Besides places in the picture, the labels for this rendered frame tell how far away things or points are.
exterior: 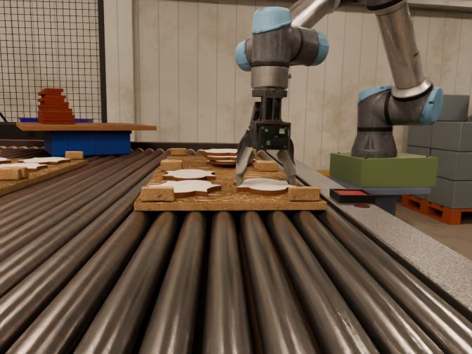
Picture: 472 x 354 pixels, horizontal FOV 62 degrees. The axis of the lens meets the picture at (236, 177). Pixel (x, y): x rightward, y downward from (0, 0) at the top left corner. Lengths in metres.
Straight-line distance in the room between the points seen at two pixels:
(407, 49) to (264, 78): 0.57
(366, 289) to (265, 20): 0.54
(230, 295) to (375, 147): 1.05
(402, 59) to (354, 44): 4.02
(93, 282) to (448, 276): 0.39
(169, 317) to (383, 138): 1.13
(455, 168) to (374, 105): 3.31
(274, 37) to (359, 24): 4.56
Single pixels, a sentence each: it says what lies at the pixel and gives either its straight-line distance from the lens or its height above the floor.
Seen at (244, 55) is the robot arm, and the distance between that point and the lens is 0.97.
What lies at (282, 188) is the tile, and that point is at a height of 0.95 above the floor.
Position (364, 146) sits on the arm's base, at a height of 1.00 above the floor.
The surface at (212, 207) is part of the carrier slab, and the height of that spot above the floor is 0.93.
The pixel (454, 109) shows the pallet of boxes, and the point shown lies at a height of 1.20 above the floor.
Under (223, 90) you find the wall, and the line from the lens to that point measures 4.77.
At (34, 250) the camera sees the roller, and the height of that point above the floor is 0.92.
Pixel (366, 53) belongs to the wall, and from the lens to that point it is 5.33.
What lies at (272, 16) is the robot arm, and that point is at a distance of 0.80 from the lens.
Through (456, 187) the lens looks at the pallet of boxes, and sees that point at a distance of 4.68.
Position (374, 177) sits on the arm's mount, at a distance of 1.34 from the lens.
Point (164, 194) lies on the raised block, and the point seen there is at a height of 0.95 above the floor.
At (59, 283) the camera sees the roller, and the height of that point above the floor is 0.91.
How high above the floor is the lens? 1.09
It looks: 9 degrees down
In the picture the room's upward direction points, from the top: 1 degrees clockwise
